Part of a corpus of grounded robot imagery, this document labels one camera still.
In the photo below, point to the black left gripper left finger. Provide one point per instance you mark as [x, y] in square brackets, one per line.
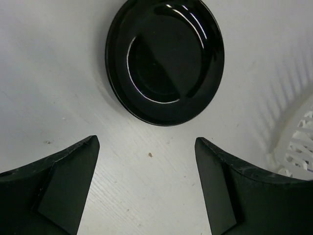
[48, 196]

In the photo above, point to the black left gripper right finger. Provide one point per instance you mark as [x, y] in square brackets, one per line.
[243, 199]

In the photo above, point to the black round plate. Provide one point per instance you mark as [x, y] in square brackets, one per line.
[164, 59]

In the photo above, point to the white plastic dish basket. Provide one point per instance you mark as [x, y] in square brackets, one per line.
[291, 150]

